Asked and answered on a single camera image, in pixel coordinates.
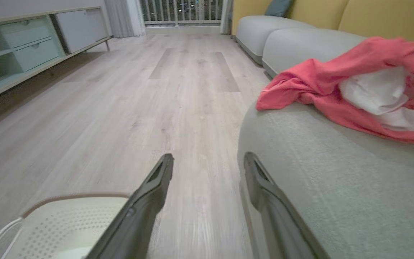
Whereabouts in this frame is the grey fabric sofa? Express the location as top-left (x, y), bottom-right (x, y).
top-left (235, 15), bottom-right (414, 259)

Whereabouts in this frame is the beige perforated laundry basket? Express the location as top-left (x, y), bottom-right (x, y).
top-left (0, 193), bottom-right (133, 259)

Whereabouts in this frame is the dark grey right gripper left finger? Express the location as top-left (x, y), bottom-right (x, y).
top-left (86, 154), bottom-right (174, 259)

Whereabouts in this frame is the red and white garment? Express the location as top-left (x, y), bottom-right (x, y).
top-left (256, 36), bottom-right (414, 146)

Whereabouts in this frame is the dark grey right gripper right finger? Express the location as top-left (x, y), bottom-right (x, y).
top-left (244, 152), bottom-right (330, 259)

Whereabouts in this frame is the cream and green TV cabinet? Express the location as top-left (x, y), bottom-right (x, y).
top-left (0, 6), bottom-right (113, 106)

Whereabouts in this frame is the white balcony railing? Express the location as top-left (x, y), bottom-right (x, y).
top-left (140, 0), bottom-right (226, 27)

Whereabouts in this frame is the teal throw pillow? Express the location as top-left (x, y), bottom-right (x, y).
top-left (264, 0), bottom-right (295, 18)

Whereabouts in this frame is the white pleated curtain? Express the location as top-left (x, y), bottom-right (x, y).
top-left (103, 0), bottom-right (146, 38)

